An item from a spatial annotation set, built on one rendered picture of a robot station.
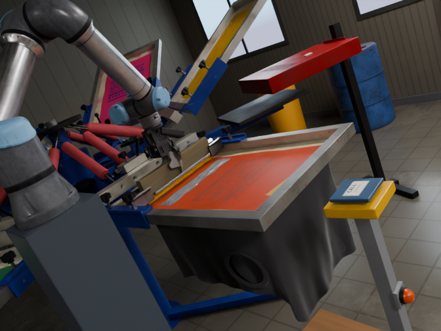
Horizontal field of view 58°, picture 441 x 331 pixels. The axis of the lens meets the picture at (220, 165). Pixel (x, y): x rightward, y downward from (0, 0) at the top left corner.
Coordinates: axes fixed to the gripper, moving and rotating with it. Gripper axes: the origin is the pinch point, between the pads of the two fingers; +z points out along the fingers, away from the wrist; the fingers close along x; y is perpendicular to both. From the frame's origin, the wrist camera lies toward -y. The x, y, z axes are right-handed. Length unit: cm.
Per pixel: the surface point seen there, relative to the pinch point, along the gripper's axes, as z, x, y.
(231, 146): 3.3, 7.4, -25.0
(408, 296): 35, 84, 14
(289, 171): 5, 50, -2
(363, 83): 55, -44, -272
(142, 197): -0.4, 2.8, 21.8
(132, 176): -2.2, -20.6, 7.8
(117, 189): -1.2, -20.6, 16.7
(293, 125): 87, -140, -278
